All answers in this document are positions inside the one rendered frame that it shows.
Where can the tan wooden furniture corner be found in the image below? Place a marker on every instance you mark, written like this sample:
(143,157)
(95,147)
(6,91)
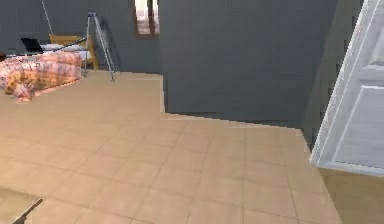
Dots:
(15,206)

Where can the black laptop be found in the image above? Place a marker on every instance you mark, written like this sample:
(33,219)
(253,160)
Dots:
(31,44)

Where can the pink patterned bed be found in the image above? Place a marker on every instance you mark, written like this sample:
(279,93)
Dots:
(40,71)

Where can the grey tripod floor lamp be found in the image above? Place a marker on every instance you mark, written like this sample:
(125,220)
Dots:
(100,36)

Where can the wooden chair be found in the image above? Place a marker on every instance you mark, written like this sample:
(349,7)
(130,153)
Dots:
(66,40)

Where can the white panelled room door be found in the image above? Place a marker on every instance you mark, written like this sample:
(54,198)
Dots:
(358,110)

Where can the brown framed window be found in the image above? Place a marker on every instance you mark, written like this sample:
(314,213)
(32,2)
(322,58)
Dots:
(146,18)

